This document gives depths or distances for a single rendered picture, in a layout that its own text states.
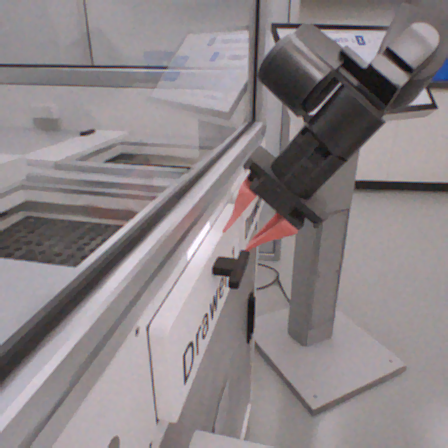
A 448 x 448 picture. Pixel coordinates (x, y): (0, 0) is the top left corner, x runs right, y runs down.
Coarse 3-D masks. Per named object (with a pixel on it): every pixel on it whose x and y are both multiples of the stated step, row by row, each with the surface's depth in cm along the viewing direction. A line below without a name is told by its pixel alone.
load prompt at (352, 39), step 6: (330, 36) 112; (336, 36) 113; (342, 36) 114; (348, 36) 115; (354, 36) 116; (360, 36) 117; (366, 36) 118; (342, 42) 114; (348, 42) 115; (354, 42) 115; (360, 42) 116; (366, 42) 117; (372, 42) 119
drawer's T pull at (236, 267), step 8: (240, 256) 45; (248, 256) 45; (216, 264) 43; (224, 264) 43; (232, 264) 43; (240, 264) 43; (216, 272) 43; (224, 272) 42; (232, 272) 41; (240, 272) 41; (232, 280) 40; (240, 280) 41; (232, 288) 40
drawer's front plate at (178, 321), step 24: (216, 240) 45; (192, 264) 40; (192, 288) 36; (216, 288) 47; (168, 312) 32; (192, 312) 37; (216, 312) 48; (168, 336) 31; (192, 336) 38; (168, 360) 32; (168, 384) 33; (168, 408) 34
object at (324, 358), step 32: (352, 160) 127; (320, 192) 127; (352, 192) 133; (320, 256) 138; (320, 288) 145; (256, 320) 171; (288, 320) 161; (320, 320) 153; (288, 352) 152; (320, 352) 152; (352, 352) 152; (384, 352) 153; (288, 384) 141; (320, 384) 138; (352, 384) 139
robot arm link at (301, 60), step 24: (288, 48) 37; (312, 48) 37; (336, 48) 37; (384, 48) 34; (408, 48) 33; (432, 48) 32; (264, 72) 38; (288, 72) 37; (312, 72) 36; (360, 72) 36; (384, 72) 34; (408, 72) 33; (288, 96) 38; (384, 96) 36
